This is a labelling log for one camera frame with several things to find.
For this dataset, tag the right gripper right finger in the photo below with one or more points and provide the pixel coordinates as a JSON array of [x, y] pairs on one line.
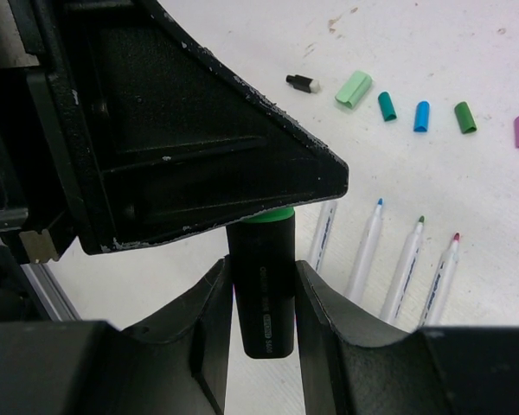
[[353, 363]]

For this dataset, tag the purple capped marker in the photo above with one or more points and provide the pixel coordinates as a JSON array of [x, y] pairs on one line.
[[441, 284]]

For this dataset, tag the black green highlighter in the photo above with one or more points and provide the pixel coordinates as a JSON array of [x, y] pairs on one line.
[[263, 264]]

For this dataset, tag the teal capped white marker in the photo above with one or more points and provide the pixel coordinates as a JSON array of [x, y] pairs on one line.
[[321, 235]]

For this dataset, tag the aluminium rail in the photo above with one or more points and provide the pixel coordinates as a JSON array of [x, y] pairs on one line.
[[52, 297]]

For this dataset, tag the blue capped white marker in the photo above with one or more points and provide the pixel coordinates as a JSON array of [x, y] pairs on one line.
[[365, 254]]

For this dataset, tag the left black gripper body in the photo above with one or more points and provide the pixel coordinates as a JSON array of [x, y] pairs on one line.
[[35, 224]]

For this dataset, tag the dark green marker cap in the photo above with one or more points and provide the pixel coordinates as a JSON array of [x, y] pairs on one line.
[[466, 121]]

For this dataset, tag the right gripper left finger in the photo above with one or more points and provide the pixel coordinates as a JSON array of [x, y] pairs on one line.
[[172, 362]]

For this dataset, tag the blue marker cap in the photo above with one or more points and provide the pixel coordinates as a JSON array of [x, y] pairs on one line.
[[421, 119]]

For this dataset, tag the light green highlighter cap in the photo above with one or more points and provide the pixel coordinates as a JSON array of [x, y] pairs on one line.
[[352, 91]]

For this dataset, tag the black marker cap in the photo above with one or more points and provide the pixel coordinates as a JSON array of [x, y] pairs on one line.
[[302, 83]]

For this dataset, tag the dark green capped marker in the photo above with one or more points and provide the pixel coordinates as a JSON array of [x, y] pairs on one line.
[[403, 272]]

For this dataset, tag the teal marker cap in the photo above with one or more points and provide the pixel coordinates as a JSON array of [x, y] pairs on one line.
[[386, 106]]

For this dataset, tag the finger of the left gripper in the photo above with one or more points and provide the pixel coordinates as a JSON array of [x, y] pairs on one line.
[[159, 139]]

